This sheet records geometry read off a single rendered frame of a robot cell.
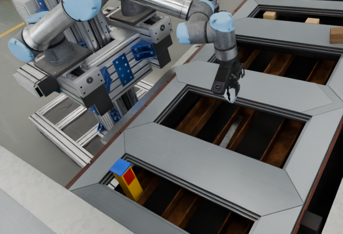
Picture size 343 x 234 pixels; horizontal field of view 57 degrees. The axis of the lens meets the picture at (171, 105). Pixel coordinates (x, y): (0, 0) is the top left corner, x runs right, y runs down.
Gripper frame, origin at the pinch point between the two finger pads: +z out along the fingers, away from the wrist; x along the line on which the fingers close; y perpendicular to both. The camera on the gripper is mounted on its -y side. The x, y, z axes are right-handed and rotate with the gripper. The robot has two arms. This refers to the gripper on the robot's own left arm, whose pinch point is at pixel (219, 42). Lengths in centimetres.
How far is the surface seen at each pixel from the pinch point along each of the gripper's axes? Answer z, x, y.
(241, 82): 5.8, 20.2, 17.7
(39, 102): 91, -211, 22
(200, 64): 5.7, -4.9, 12.1
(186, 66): 5.7, -10.8, 15.7
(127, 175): 5, 6, 80
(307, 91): 5.8, 47.0, 14.7
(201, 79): 5.7, 2.3, 22.3
